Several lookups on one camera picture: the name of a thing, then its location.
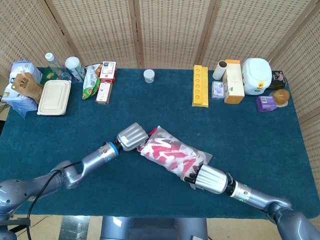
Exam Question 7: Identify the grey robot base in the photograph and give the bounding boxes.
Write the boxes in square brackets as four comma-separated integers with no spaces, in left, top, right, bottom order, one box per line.
[99,216,209,240]

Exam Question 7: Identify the red white carton box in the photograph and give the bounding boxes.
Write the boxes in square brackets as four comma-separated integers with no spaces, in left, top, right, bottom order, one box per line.
[99,61,118,84]

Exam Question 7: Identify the teal table carpet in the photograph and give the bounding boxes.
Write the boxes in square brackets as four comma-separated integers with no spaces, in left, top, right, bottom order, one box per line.
[0,67,315,221]

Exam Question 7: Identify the brown paper pouch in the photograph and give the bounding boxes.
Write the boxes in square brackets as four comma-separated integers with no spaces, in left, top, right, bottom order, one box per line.
[11,72,45,105]

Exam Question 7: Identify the white rice cooker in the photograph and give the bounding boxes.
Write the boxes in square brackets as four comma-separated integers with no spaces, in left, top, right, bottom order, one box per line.
[241,57,273,96]

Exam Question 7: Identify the dark box with pink print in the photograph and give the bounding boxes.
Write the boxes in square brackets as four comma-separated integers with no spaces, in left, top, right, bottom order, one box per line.
[268,70,287,90]

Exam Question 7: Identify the clear plastic water bottle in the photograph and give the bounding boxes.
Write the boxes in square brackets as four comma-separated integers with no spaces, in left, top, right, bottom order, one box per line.
[44,52,73,81]

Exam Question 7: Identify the beige lidded lunch box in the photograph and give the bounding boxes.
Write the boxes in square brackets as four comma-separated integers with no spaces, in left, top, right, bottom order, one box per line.
[36,79,72,116]

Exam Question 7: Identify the yellow holder with holes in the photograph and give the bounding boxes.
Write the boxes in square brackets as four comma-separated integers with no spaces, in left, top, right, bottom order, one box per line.
[191,64,210,108]

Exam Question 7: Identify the red white snack bag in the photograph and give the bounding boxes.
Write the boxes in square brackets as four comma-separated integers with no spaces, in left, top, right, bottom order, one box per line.
[138,125,213,191]

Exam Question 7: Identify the white green cylindrical can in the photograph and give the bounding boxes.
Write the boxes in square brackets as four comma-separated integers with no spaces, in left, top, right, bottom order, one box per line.
[64,56,86,83]

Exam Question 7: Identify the dark green packet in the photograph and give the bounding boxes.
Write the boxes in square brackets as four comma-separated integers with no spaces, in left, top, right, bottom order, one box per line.
[39,71,61,86]

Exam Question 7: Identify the blue white plastic package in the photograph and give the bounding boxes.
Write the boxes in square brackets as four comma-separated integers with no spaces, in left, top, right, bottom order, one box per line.
[1,60,44,120]

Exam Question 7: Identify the wicker folding screen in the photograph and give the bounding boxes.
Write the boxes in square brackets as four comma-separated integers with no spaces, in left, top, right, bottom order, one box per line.
[0,0,320,181]

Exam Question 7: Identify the small white jar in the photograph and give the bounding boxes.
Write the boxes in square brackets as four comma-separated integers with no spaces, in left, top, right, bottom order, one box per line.
[143,69,156,84]

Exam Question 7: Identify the clear box with purple soap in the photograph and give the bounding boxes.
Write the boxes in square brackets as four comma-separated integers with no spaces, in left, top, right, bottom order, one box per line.
[211,80,226,101]

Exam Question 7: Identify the white paper roll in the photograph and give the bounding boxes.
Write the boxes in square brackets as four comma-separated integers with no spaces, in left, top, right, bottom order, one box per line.
[212,60,228,81]

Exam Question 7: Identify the orange white tissue box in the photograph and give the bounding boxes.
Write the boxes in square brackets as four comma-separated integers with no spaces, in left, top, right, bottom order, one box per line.
[222,59,245,105]

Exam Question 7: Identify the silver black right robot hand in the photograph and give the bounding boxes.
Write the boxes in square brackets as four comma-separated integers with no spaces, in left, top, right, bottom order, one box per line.
[184,163,230,195]

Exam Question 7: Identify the black floor cables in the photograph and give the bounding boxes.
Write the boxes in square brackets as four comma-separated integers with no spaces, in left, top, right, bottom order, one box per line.
[0,94,11,113]

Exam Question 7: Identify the wrapped brown bun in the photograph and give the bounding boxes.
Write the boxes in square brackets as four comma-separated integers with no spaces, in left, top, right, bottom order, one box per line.
[269,88,291,108]

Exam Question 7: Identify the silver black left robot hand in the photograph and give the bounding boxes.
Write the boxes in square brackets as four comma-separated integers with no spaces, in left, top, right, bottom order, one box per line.
[115,122,150,153]

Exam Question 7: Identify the red white clothes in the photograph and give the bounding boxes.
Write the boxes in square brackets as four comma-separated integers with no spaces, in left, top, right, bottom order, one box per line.
[139,128,206,181]

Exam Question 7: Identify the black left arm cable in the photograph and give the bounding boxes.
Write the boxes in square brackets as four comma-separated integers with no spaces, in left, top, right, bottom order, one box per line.
[26,161,83,240]

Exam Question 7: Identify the flat red brown box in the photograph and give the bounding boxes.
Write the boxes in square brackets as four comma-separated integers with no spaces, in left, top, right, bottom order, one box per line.
[95,81,113,105]

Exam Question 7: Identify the green snack bag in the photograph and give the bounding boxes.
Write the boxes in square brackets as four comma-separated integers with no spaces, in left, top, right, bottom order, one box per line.
[81,63,103,101]

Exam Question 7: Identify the purple package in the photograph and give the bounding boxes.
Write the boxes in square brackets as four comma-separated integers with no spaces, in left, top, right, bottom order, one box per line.
[255,95,278,113]

